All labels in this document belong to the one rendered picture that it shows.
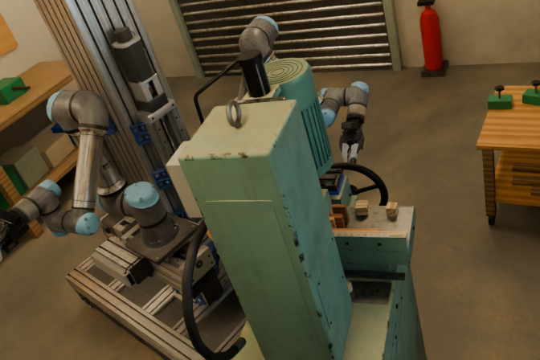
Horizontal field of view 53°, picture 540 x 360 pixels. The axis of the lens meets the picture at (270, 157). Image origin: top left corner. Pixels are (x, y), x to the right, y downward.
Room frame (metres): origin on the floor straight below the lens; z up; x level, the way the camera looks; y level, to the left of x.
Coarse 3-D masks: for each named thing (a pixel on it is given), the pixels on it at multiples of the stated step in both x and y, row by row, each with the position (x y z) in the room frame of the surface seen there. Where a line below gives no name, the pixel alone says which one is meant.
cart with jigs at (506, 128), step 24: (504, 96) 2.28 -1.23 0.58; (528, 96) 2.22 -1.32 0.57; (504, 120) 2.16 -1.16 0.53; (528, 120) 2.10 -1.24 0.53; (480, 144) 2.03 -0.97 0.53; (504, 144) 1.97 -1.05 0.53; (528, 144) 1.92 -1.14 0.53; (504, 168) 2.22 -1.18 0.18; (528, 168) 2.14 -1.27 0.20; (504, 192) 2.04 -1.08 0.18; (528, 192) 1.99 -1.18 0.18
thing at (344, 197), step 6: (348, 180) 1.52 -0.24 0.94; (342, 186) 1.47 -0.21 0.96; (348, 186) 1.51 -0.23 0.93; (342, 192) 1.45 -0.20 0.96; (348, 192) 1.49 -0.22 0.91; (330, 198) 1.43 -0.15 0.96; (336, 198) 1.42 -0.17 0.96; (342, 198) 1.43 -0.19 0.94; (348, 198) 1.48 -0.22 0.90; (336, 204) 1.42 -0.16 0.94; (348, 204) 1.47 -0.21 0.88
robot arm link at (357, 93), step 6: (354, 84) 1.92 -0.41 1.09; (360, 84) 1.91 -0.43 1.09; (366, 84) 1.91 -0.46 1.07; (348, 90) 1.91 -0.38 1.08; (354, 90) 1.90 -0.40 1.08; (360, 90) 1.89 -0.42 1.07; (366, 90) 1.89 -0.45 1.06; (348, 96) 1.89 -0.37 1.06; (354, 96) 1.87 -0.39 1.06; (360, 96) 1.87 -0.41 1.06; (366, 96) 1.88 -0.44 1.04; (348, 102) 1.89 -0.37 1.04; (354, 102) 1.85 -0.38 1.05; (360, 102) 1.85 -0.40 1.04; (366, 102) 1.86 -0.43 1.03
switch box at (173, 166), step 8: (184, 144) 1.13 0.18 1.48; (176, 152) 1.11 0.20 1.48; (176, 160) 1.07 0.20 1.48; (168, 168) 1.06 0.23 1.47; (176, 168) 1.05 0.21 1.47; (176, 176) 1.06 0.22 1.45; (184, 176) 1.05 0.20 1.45; (176, 184) 1.06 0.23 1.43; (184, 184) 1.05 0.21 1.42; (184, 192) 1.05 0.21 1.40; (184, 200) 1.06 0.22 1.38; (192, 200) 1.05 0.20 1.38; (192, 208) 1.05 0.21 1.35; (192, 216) 1.06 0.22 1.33; (200, 216) 1.05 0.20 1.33
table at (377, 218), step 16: (352, 208) 1.42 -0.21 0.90; (384, 208) 1.37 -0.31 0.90; (400, 208) 1.34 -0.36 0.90; (352, 224) 1.34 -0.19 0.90; (368, 224) 1.32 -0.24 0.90; (384, 224) 1.29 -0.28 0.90; (400, 224) 1.27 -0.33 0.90; (352, 256) 1.23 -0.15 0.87; (368, 256) 1.21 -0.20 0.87; (384, 256) 1.18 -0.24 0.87; (400, 256) 1.16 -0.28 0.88
